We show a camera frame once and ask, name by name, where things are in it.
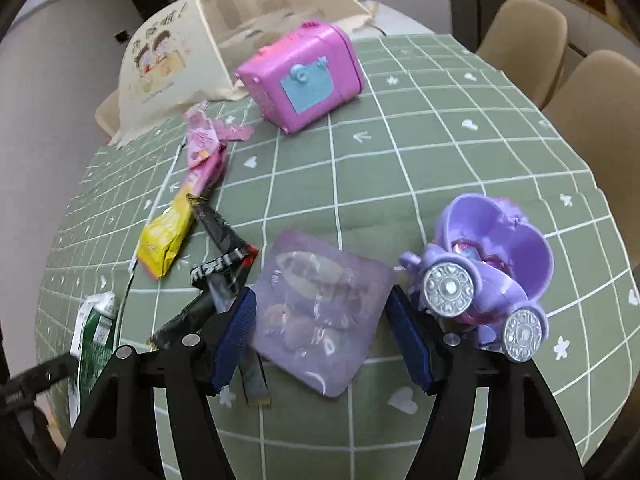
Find beige mesh food cover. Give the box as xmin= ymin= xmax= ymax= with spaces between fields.
xmin=111 ymin=0 xmax=376 ymax=148

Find beige chair far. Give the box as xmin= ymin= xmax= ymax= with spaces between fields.
xmin=476 ymin=0 xmax=568 ymax=108

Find green checked tablecloth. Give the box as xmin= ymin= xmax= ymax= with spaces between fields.
xmin=35 ymin=35 xmax=639 ymax=479

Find beige chair middle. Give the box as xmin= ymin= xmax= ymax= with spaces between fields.
xmin=541 ymin=49 xmax=640 ymax=221

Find beige chair left side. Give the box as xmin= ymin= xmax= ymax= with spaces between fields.
xmin=94 ymin=90 xmax=120 ymax=138

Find purple toy carriage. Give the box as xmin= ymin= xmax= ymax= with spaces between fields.
xmin=399 ymin=193 xmax=554 ymax=363

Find purple translucent wrapper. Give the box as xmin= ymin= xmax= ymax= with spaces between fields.
xmin=250 ymin=229 xmax=396 ymax=398

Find black snack wrapper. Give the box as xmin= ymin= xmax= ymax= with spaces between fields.
xmin=149 ymin=194 xmax=271 ymax=406

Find beige chair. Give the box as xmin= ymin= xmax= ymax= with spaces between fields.
xmin=541 ymin=49 xmax=640 ymax=221
xmin=94 ymin=90 xmax=120 ymax=138
xmin=476 ymin=0 xmax=568 ymax=108

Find pink toy box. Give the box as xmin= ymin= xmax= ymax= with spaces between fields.
xmin=235 ymin=21 xmax=364 ymax=134

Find green white milk carton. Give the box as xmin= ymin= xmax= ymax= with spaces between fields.
xmin=68 ymin=292 xmax=118 ymax=426

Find pink candy wrapper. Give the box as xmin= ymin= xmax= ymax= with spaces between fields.
xmin=183 ymin=102 xmax=255 ymax=169

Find pink yellow snack wrapper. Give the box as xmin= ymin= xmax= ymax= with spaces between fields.
xmin=137 ymin=144 xmax=228 ymax=281

